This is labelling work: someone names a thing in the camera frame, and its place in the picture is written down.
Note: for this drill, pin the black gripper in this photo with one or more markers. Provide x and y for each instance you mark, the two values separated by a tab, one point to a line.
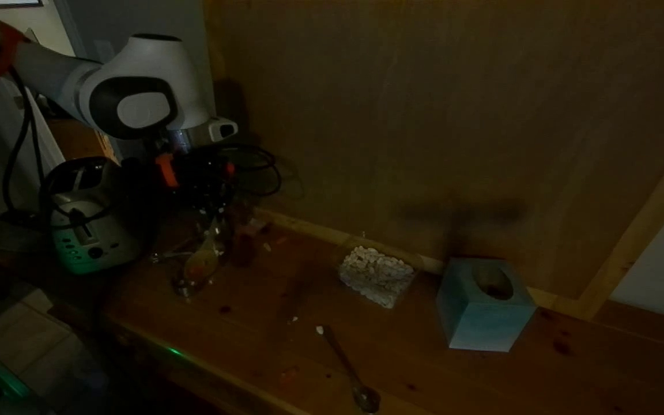
205	176

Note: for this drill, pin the wooden spoon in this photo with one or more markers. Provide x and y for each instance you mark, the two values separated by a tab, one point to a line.
204	255

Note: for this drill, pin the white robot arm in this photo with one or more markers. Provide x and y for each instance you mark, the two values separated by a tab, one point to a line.
131	92

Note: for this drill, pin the small glass cup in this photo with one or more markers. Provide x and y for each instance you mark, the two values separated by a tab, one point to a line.
189	285

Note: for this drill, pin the long metal spoon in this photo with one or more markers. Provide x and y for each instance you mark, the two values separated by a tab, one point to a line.
347	364

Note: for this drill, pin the small white crumb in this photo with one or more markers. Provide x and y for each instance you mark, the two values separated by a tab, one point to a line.
294	317

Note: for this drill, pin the white speckled sponge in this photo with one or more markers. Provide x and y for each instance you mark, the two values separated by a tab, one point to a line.
377	276

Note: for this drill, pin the large wooden board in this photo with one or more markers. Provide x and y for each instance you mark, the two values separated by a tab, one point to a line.
461	115

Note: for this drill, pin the blue tissue box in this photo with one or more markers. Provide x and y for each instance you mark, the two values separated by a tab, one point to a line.
482	311

